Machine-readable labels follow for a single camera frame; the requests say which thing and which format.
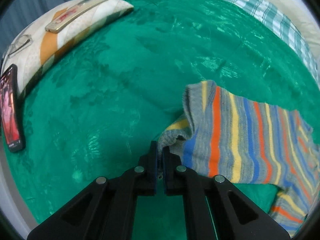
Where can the beige remote control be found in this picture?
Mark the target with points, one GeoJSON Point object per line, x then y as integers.
{"type": "Point", "coordinates": [71, 14]}

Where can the green checkered sheet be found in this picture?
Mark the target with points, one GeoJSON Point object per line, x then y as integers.
{"type": "Point", "coordinates": [280, 24]}

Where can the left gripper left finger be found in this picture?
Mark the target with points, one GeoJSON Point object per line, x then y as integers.
{"type": "Point", "coordinates": [105, 209]}

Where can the eyeglasses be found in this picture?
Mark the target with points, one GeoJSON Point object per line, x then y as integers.
{"type": "Point", "coordinates": [21, 42]}

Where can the patterned cream pillow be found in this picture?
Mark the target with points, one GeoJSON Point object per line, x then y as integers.
{"type": "Point", "coordinates": [46, 48]}

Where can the green bedspread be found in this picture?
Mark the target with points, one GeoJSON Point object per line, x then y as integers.
{"type": "Point", "coordinates": [95, 111]}

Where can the black smartphone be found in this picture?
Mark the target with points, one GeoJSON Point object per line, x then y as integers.
{"type": "Point", "coordinates": [10, 124]}

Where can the striped knit t-shirt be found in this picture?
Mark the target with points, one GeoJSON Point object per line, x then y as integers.
{"type": "Point", "coordinates": [248, 142]}

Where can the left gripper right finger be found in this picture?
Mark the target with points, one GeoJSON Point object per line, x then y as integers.
{"type": "Point", "coordinates": [213, 207]}

